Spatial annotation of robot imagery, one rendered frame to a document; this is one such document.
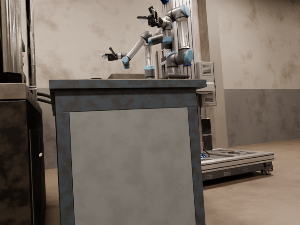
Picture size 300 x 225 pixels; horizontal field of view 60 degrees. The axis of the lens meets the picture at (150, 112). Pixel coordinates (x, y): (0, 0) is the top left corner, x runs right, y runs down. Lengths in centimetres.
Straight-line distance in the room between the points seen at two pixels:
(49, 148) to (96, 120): 345
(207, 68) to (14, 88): 216
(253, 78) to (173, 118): 570
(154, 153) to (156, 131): 9
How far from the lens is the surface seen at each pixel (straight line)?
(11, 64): 114
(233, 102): 624
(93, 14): 509
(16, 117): 107
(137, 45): 302
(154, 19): 216
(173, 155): 120
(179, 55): 245
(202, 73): 282
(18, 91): 108
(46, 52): 470
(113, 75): 129
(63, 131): 108
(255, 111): 671
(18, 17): 165
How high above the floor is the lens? 60
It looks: 3 degrees up
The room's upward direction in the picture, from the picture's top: 4 degrees counter-clockwise
